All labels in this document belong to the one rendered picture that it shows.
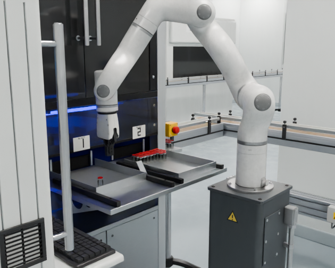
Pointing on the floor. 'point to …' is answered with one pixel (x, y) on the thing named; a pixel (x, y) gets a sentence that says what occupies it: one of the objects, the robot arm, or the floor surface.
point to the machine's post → (158, 139)
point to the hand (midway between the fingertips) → (109, 150)
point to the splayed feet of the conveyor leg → (178, 263)
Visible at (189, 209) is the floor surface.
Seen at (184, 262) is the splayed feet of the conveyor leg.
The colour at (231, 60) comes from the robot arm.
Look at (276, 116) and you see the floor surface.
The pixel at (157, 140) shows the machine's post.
